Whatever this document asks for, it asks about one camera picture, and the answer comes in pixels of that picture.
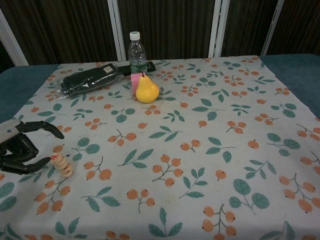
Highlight clear plastic water bottle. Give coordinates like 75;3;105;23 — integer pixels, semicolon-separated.
128;31;148;76

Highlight black gloves in plastic bag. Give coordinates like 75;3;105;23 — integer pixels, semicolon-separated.
51;62;126;100

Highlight floral fruit print tablecloth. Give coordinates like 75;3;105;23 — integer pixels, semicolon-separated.
0;55;320;240

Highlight yellow pear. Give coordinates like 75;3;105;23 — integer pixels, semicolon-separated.
135;71;160;104

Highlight dark ribbed partition panel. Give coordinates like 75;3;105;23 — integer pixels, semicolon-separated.
0;9;26;73
262;0;320;56
113;0;221;62
0;0;121;67
209;0;283;57

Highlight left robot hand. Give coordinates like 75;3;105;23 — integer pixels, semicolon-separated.
0;118;65;175

